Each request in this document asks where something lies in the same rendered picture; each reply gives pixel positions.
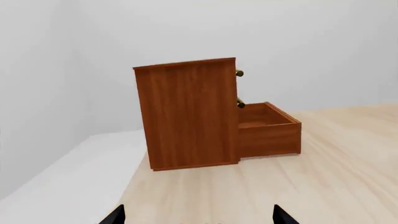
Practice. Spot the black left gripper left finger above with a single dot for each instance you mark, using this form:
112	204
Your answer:
115	216

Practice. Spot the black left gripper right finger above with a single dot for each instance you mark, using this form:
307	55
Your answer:
281	217

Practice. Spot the brown wooden open drawer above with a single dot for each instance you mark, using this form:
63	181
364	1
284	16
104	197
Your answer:
269	137

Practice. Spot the brass drawer knob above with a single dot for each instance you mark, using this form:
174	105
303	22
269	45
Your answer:
239	73
240	103

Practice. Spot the brown wooden cabinet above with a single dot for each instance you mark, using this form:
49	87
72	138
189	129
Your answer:
186	114

